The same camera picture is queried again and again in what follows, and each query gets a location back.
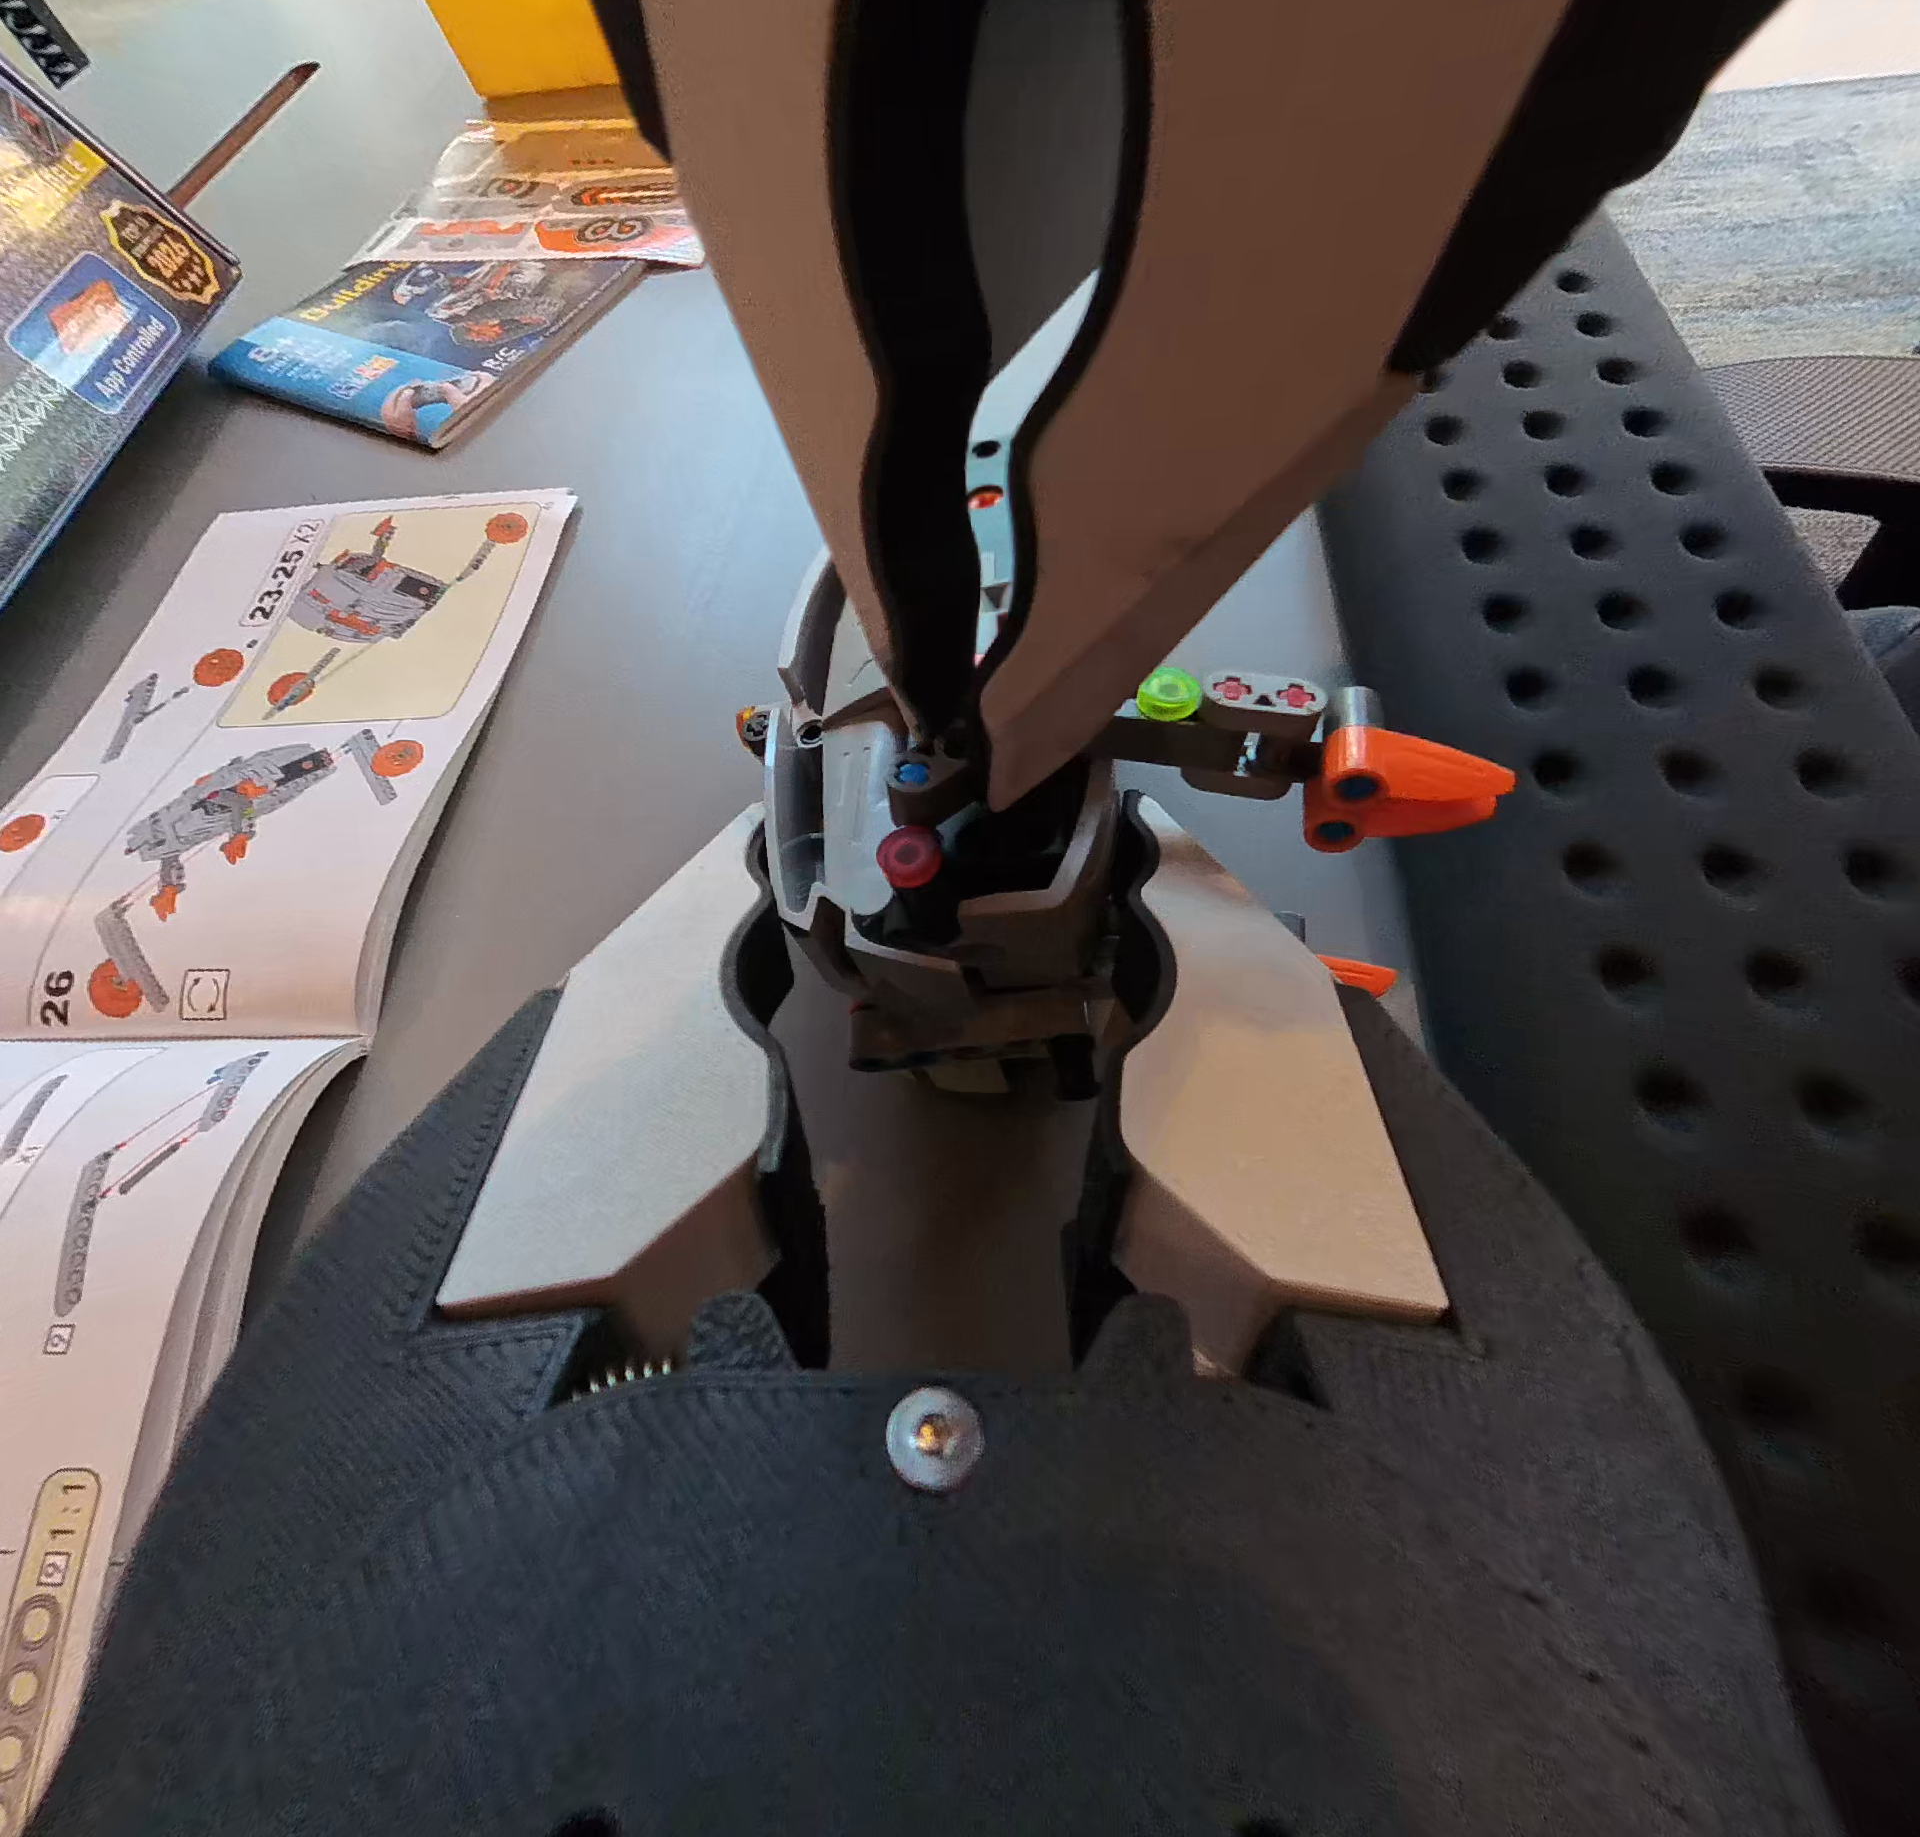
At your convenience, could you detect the grey desk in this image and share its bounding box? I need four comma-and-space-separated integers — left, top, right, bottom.
0, 0, 1427, 1371

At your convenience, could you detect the blue closed instruction booklet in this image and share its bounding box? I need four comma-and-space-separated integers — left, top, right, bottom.
208, 252, 650, 451

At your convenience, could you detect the person's leg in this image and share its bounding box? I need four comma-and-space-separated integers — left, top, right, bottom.
1843, 604, 1920, 736

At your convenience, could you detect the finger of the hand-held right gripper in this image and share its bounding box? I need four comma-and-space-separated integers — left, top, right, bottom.
622, 0, 1020, 757
977, 0, 1618, 816

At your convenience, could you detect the grey black building-block robot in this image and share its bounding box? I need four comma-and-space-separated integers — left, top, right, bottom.
735, 417, 1170, 1105

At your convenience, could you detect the open instruction booklet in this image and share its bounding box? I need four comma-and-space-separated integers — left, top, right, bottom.
0, 487, 579, 1825

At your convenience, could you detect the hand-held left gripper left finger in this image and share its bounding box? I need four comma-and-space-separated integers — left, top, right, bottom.
434, 801, 831, 1369

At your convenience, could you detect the black perforated panel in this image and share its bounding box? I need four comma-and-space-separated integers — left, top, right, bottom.
1321, 211, 1920, 1837

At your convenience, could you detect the orange sticker sheet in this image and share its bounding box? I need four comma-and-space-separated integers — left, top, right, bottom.
347, 119, 708, 270

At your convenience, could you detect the mesh office chair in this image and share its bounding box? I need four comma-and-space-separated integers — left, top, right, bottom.
1701, 356, 1920, 525

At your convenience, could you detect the yellow plastic bin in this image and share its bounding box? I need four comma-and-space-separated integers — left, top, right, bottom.
375, 0, 624, 91

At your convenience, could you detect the blue toy box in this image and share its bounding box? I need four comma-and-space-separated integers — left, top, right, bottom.
0, 0, 244, 612

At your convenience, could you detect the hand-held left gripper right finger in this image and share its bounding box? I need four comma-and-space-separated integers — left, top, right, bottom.
1068, 793, 1455, 1376

